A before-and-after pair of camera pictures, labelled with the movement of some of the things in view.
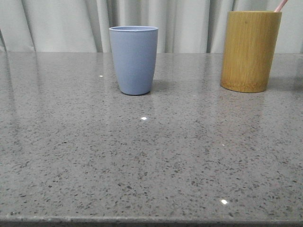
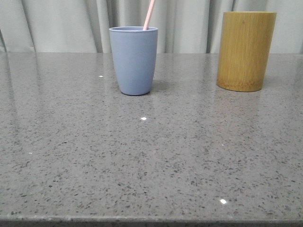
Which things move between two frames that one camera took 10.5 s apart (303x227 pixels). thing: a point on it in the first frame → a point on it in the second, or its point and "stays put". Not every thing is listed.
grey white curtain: (184, 26) stays put
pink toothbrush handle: (280, 5) → (146, 26)
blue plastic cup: (135, 51) stays put
